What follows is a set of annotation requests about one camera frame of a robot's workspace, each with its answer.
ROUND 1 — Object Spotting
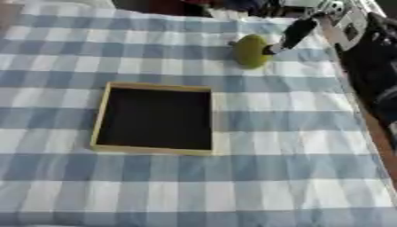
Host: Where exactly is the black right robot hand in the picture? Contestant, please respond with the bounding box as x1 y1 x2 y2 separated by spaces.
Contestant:
261 16 322 57

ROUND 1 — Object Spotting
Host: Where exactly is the tan box with black inside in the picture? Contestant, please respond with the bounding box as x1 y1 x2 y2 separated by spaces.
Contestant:
88 82 217 157

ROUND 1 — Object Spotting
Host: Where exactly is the green toy fruit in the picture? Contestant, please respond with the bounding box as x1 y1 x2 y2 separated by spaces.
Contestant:
228 34 275 70

